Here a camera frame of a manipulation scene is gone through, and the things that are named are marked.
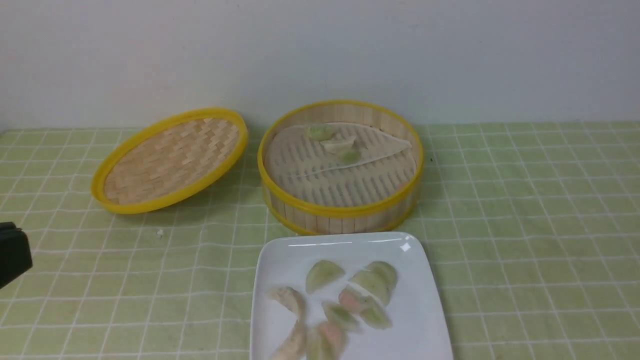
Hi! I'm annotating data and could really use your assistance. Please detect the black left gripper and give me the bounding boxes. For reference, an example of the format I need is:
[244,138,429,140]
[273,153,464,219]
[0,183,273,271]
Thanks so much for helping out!
[0,222,34,289]

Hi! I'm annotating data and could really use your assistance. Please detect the white dumpling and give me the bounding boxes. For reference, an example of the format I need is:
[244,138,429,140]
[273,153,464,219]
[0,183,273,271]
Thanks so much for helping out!
[320,136,357,155]
[270,320,307,360]

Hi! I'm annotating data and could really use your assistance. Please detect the pink dumpling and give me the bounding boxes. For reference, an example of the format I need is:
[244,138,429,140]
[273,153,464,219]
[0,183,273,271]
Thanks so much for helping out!
[338,285,370,314]

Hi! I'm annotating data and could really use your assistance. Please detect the white square plate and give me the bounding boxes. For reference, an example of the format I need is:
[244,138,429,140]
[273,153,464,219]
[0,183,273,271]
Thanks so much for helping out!
[249,231,453,360]

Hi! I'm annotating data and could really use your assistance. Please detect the beige dumpling plate left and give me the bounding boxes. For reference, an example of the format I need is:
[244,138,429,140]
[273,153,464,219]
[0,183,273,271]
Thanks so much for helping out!
[267,286,307,321]

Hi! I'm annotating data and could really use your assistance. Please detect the green dumpling plate top left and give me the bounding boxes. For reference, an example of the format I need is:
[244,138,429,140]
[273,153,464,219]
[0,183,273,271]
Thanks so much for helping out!
[305,259,346,294]

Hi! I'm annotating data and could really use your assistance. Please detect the green dumpling plate bottom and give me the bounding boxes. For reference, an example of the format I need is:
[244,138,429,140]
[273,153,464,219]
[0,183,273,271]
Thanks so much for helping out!
[306,328,334,360]

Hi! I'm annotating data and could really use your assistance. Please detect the pink dumpling plate bottom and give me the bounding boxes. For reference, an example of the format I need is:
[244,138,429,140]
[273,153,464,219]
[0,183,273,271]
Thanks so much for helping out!
[315,320,347,358]

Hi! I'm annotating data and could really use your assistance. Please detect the green dumpling plate centre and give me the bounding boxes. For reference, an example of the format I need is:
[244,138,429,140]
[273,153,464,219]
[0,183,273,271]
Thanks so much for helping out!
[321,300,361,332]

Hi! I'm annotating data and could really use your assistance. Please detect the green dumpling plate top right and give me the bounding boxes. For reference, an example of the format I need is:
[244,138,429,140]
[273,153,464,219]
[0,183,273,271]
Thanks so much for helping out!
[366,260,398,292]

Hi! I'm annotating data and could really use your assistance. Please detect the yellow rimmed bamboo steamer lid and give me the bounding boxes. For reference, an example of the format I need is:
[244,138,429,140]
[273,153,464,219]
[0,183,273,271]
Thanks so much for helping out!
[90,107,249,215]

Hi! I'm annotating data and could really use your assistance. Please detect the white steamer liner paper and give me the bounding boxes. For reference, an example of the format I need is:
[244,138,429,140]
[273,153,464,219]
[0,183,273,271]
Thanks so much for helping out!
[263,122,418,208]

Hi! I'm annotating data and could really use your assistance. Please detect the yellow rimmed bamboo steamer basket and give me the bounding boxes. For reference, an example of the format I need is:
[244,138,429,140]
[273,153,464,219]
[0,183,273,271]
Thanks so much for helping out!
[257,100,425,235]

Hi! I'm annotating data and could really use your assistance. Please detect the green dumpling in steamer back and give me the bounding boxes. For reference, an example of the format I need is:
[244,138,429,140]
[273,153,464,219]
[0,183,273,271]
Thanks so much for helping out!
[306,123,336,142]

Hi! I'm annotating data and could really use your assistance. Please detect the green dumpling in steamer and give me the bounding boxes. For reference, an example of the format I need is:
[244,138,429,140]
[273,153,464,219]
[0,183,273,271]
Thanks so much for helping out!
[337,148,362,166]
[306,123,336,142]

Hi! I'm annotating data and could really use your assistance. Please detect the green dumpling in steamer centre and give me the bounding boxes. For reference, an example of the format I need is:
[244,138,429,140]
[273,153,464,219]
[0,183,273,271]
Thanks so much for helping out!
[337,148,362,166]

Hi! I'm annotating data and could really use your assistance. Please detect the green checkered tablecloth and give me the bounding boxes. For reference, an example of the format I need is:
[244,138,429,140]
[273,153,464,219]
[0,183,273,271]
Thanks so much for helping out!
[0,122,640,360]

